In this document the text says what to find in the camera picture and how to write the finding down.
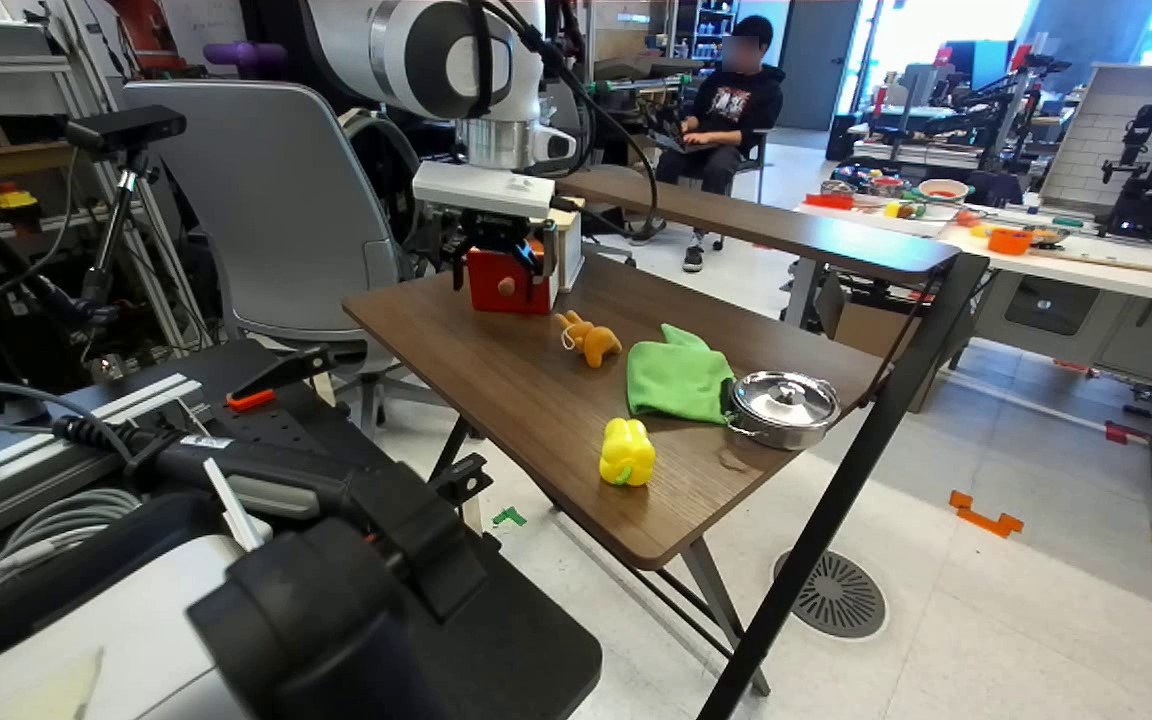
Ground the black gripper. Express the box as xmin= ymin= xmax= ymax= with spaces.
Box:
xmin=447 ymin=207 xmax=556 ymax=293

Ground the red block toy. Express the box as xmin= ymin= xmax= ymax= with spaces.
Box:
xmin=465 ymin=246 xmax=562 ymax=322

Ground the orange yellow plush toy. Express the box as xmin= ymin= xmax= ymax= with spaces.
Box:
xmin=554 ymin=309 xmax=630 ymax=374

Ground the green cloth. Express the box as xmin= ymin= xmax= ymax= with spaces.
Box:
xmin=620 ymin=322 xmax=741 ymax=429

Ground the yellow pepper toy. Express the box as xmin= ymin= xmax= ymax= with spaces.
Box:
xmin=596 ymin=412 xmax=665 ymax=492

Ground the grey plastic shell chair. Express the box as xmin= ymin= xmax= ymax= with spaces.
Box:
xmin=119 ymin=77 xmax=407 ymax=434

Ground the dark wooden table shelf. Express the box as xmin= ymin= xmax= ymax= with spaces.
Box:
xmin=556 ymin=162 xmax=964 ymax=283

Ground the seated person in black shirt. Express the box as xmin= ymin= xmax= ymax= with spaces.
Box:
xmin=653 ymin=14 xmax=788 ymax=281

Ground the orange clip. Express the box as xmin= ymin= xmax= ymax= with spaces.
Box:
xmin=220 ymin=386 xmax=280 ymax=416

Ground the silver metal pot with lid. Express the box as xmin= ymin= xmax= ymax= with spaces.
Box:
xmin=720 ymin=367 xmax=845 ymax=452

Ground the purple object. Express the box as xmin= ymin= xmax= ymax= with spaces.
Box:
xmin=201 ymin=35 xmax=296 ymax=81

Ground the wooden folding table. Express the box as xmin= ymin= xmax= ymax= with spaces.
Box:
xmin=426 ymin=250 xmax=997 ymax=720

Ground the round floor drain grate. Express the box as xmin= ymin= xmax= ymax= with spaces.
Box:
xmin=773 ymin=547 xmax=892 ymax=645

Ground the orange container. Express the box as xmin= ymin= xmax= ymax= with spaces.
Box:
xmin=983 ymin=225 xmax=1035 ymax=259

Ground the white desk with grey leg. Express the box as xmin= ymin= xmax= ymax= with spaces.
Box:
xmin=795 ymin=181 xmax=1152 ymax=555

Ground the white partition board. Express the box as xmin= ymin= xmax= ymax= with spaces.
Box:
xmin=1035 ymin=59 xmax=1152 ymax=221

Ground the white wrist camera block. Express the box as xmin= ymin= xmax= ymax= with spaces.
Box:
xmin=407 ymin=158 xmax=562 ymax=228

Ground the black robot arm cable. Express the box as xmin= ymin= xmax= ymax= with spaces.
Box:
xmin=465 ymin=0 xmax=668 ymax=225

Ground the black camera tripod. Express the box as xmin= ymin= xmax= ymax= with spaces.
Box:
xmin=65 ymin=135 xmax=225 ymax=386

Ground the black foreground camera mount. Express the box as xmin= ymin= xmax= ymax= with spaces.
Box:
xmin=154 ymin=398 xmax=610 ymax=720

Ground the black camera on tripod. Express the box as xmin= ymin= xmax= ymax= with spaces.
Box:
xmin=60 ymin=106 xmax=191 ymax=158

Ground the aluminium rail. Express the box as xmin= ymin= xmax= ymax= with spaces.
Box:
xmin=0 ymin=367 xmax=207 ymax=570

